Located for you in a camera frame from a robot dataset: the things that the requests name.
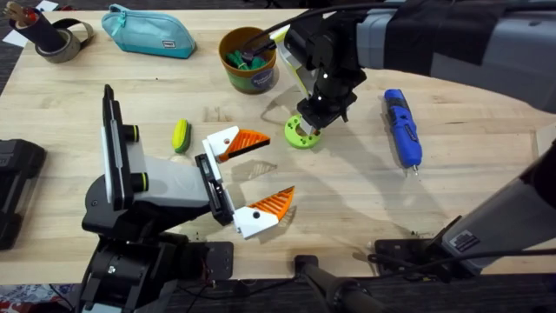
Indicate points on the left gripper body grey black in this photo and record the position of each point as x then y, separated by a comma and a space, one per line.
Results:
178, 187

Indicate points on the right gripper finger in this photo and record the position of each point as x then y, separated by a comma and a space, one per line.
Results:
318, 129
308, 127

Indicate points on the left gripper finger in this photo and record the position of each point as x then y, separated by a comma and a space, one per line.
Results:
221, 140
256, 219

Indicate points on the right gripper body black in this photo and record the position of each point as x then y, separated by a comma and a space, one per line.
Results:
330, 65

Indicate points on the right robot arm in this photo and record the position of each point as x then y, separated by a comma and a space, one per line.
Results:
478, 43

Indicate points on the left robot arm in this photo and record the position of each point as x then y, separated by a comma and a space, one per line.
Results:
130, 269

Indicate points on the yellow green toy vegetable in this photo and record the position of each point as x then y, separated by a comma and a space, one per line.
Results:
181, 137

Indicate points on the blue electric screwdriver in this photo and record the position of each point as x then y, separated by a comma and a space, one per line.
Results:
404, 130

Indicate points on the dark cylinder tool holder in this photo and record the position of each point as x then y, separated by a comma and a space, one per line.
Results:
41, 30

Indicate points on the green disc with holes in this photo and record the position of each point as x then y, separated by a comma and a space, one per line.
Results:
299, 140

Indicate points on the right wrist upright plate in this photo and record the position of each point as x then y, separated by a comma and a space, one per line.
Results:
299, 71

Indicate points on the wrist upright plate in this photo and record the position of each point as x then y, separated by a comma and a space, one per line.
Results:
299, 71
116, 148

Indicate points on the orange tub with toys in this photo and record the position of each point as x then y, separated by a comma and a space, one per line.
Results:
249, 78

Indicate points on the left wrist upright plate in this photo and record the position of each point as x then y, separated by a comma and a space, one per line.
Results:
116, 148

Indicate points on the black stand pole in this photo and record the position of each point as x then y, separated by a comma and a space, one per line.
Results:
334, 287

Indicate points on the teal zip bag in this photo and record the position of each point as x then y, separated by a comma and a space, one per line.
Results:
147, 37

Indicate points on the black box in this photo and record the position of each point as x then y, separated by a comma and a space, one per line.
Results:
17, 182

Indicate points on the grey tape roll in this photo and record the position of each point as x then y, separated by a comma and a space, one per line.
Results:
65, 50

